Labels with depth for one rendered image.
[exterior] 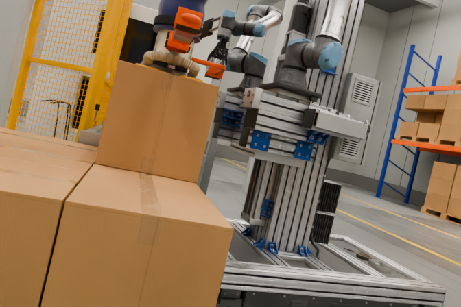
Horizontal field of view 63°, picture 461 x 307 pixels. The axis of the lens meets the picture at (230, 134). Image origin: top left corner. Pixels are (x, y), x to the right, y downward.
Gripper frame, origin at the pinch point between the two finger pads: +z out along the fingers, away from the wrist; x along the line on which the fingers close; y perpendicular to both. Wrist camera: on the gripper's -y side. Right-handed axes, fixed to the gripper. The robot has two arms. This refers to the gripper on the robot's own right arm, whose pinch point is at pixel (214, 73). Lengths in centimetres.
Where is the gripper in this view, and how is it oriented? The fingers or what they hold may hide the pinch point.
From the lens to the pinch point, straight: 210.5
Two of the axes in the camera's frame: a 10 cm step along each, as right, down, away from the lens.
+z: -2.4, 9.7, -0.2
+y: 2.5, 0.4, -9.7
